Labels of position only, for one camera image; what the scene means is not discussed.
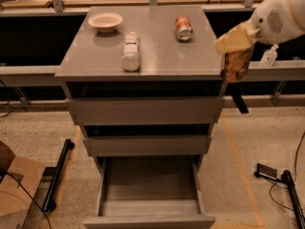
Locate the black bar floor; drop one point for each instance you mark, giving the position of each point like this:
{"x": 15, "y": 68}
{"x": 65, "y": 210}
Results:
{"x": 55, "y": 173}
{"x": 288, "y": 180}

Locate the clear sanitizer pump bottle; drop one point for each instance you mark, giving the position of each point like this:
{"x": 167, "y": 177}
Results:
{"x": 269, "y": 56}

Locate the white plastic bottle lying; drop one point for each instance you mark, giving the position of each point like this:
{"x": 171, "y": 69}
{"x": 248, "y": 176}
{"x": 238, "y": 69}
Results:
{"x": 131, "y": 58}

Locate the grey drawer cabinet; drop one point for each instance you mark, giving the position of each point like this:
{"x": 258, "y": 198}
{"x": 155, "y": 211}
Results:
{"x": 144, "y": 87}

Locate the grey metal rail shelf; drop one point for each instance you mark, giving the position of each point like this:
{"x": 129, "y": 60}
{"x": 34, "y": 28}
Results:
{"x": 66, "y": 40}

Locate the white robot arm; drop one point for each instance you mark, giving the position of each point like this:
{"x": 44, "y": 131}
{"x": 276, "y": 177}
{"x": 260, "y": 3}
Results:
{"x": 272, "y": 22}

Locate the grey middle drawer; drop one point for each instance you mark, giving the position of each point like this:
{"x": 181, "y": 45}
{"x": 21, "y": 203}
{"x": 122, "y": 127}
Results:
{"x": 147, "y": 145}

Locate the small black floor device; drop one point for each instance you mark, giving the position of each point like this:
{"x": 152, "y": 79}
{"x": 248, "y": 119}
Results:
{"x": 266, "y": 171}

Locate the black bar left floor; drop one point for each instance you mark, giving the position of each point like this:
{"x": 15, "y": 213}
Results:
{"x": 55, "y": 173}

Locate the white paper bowl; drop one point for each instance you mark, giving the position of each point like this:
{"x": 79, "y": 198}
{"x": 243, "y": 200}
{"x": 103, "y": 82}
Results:
{"x": 105, "y": 22}

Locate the grey top drawer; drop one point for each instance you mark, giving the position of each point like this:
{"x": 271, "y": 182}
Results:
{"x": 145, "y": 111}

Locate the grey open bottom drawer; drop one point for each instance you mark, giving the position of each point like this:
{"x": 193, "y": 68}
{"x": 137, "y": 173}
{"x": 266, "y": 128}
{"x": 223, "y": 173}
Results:
{"x": 149, "y": 192}

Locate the red soda can lying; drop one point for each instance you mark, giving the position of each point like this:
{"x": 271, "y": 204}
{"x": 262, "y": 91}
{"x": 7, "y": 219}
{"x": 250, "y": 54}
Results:
{"x": 183, "y": 28}

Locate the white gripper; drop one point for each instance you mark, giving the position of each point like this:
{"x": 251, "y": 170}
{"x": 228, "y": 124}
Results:
{"x": 273, "y": 20}

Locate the black bar right floor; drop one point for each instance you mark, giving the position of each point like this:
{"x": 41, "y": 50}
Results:
{"x": 288, "y": 180}

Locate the cardboard box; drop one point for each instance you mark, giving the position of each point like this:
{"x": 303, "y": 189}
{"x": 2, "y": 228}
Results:
{"x": 21, "y": 179}

